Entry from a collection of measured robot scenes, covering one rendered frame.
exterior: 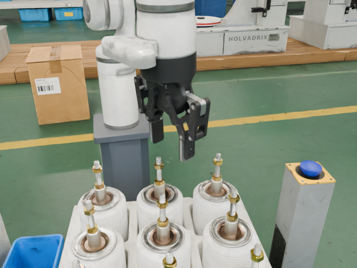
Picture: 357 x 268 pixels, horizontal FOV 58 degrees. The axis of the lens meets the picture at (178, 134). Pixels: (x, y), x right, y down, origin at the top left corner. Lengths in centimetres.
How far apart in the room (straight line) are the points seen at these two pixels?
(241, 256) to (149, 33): 38
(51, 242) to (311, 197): 58
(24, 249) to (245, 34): 206
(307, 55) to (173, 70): 235
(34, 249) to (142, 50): 62
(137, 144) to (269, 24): 197
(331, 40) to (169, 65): 254
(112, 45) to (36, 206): 80
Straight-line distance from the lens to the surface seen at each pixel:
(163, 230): 57
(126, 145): 83
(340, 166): 137
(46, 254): 87
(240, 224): 62
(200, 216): 69
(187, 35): 40
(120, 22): 77
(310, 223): 72
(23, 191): 122
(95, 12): 74
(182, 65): 40
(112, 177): 88
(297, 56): 267
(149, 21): 39
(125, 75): 78
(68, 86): 159
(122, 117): 82
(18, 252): 86
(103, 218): 66
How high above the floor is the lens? 67
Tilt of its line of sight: 27 degrees down
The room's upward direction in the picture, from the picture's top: straight up
